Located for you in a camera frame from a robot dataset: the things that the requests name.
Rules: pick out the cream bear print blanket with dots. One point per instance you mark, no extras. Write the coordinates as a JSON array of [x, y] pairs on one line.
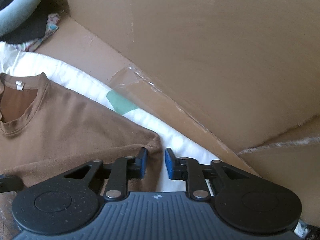
[[241, 205]]

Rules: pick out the grey neck pillow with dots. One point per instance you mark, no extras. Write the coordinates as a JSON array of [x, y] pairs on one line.
[[16, 12]]

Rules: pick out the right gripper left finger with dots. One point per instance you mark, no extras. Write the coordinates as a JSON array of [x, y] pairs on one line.
[[121, 171]]

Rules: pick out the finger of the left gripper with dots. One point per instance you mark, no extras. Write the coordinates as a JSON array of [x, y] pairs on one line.
[[11, 184]]

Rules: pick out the brown cardboard sheet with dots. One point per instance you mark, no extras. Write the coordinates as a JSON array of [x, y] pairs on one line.
[[239, 77]]

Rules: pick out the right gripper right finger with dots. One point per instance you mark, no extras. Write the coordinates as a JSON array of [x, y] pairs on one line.
[[188, 170]]

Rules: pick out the brown t-shirt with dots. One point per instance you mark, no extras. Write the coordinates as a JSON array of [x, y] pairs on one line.
[[58, 141]]

